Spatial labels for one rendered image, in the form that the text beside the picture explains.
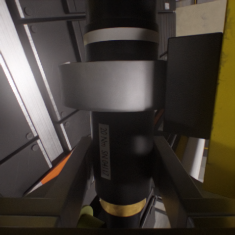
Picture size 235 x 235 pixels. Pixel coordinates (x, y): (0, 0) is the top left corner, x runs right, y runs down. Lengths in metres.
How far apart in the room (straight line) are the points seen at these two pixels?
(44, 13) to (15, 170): 0.21
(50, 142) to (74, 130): 0.05
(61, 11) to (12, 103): 0.15
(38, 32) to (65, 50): 0.05
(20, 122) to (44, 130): 0.05
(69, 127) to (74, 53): 0.12
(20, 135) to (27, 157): 0.03
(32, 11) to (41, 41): 0.04
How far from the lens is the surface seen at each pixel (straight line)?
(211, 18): 4.48
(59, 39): 0.28
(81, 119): 0.31
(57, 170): 0.29
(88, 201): 0.41
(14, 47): 0.25
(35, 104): 0.26
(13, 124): 0.24
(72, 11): 0.30
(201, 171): 6.29
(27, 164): 0.26
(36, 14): 0.27
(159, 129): 0.62
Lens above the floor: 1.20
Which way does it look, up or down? 30 degrees down
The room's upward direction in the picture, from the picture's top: 98 degrees clockwise
